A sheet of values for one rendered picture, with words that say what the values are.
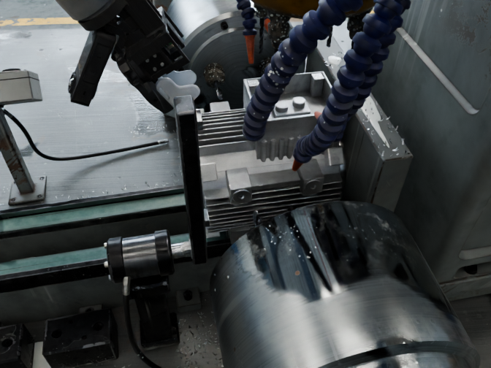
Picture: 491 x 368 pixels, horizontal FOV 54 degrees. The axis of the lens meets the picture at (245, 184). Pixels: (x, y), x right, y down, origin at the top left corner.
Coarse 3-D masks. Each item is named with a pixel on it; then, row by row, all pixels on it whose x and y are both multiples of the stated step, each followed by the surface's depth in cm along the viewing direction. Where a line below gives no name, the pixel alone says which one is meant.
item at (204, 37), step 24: (192, 0) 86; (216, 0) 83; (192, 24) 82; (216, 24) 80; (240, 24) 81; (192, 48) 82; (216, 48) 83; (240, 48) 84; (264, 48) 85; (216, 72) 83; (240, 72) 87; (216, 96) 90; (240, 96) 91
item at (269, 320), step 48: (240, 240) 51; (288, 240) 48; (336, 240) 47; (384, 240) 48; (240, 288) 49; (288, 288) 45; (336, 288) 43; (384, 288) 43; (432, 288) 46; (240, 336) 46; (288, 336) 42; (336, 336) 40; (384, 336) 40; (432, 336) 41
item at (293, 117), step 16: (256, 80) 69; (304, 80) 71; (320, 80) 70; (288, 96) 72; (304, 96) 72; (320, 96) 72; (272, 112) 69; (288, 112) 67; (304, 112) 67; (272, 128) 64; (288, 128) 64; (304, 128) 65; (256, 144) 65; (272, 144) 65; (288, 144) 66; (336, 144) 68; (272, 160) 68
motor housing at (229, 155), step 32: (224, 128) 67; (224, 160) 67; (256, 160) 67; (288, 160) 68; (320, 160) 69; (224, 192) 67; (256, 192) 67; (288, 192) 68; (320, 192) 69; (224, 224) 70
